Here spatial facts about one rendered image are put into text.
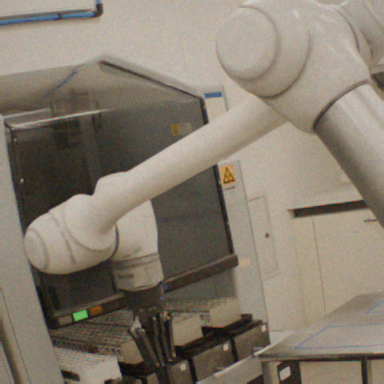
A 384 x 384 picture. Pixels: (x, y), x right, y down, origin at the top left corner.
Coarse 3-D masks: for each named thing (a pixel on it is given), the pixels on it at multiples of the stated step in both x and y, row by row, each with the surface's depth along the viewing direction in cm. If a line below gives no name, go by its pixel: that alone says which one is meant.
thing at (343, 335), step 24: (336, 312) 170; (360, 312) 163; (312, 336) 154; (336, 336) 149; (360, 336) 143; (264, 360) 150; (288, 360) 145; (312, 360) 141; (336, 360) 136; (360, 360) 132
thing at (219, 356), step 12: (192, 348) 169; (204, 348) 168; (216, 348) 170; (228, 348) 173; (192, 360) 164; (204, 360) 167; (216, 360) 170; (228, 360) 173; (192, 372) 165; (204, 372) 166; (216, 372) 169; (228, 372) 166
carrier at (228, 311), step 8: (216, 304) 186; (224, 304) 185; (232, 304) 187; (208, 312) 181; (216, 312) 183; (224, 312) 185; (232, 312) 187; (240, 312) 189; (208, 320) 182; (216, 320) 182; (224, 320) 184; (232, 320) 186
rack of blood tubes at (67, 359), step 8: (56, 352) 166; (64, 352) 164; (72, 352) 164; (80, 352) 162; (64, 360) 156; (72, 360) 155; (80, 360) 155; (88, 360) 154; (96, 360) 153; (104, 360) 152; (112, 360) 152; (64, 368) 151; (72, 368) 149; (80, 368) 147; (88, 368) 147; (96, 368) 148; (104, 368) 150; (112, 368) 151; (64, 376) 161; (72, 376) 161; (80, 376) 147; (88, 376) 146; (96, 376) 148; (104, 376) 149; (112, 376) 151; (120, 376) 153
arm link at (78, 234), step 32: (224, 128) 113; (256, 128) 112; (160, 160) 114; (192, 160) 113; (128, 192) 114; (160, 192) 115; (32, 224) 119; (64, 224) 118; (96, 224) 116; (32, 256) 118; (64, 256) 117; (96, 256) 121
